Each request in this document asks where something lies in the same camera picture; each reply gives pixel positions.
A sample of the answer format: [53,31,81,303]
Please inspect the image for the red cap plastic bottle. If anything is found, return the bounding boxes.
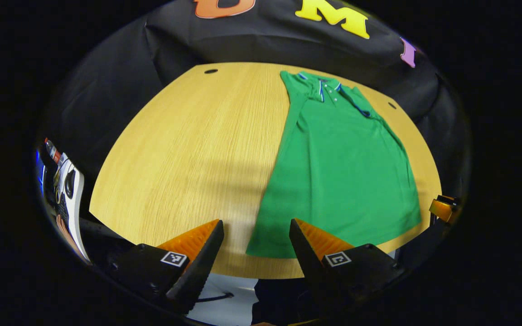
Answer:
[44,138,62,164]

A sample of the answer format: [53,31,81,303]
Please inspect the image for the black backdrop cloth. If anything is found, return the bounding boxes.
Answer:
[43,0,472,200]

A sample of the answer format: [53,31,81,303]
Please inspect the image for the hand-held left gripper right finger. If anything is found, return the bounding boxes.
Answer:
[288,218,407,317]

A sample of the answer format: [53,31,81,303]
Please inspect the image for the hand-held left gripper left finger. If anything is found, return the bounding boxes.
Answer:
[107,219,225,315]

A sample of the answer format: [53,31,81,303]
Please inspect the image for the black computer mouse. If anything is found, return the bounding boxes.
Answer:
[64,168,77,200]

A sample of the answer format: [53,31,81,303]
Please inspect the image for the green T-shirt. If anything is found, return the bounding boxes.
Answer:
[245,70,423,259]

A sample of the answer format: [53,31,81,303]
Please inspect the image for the white side desk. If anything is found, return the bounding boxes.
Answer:
[53,153,92,264]

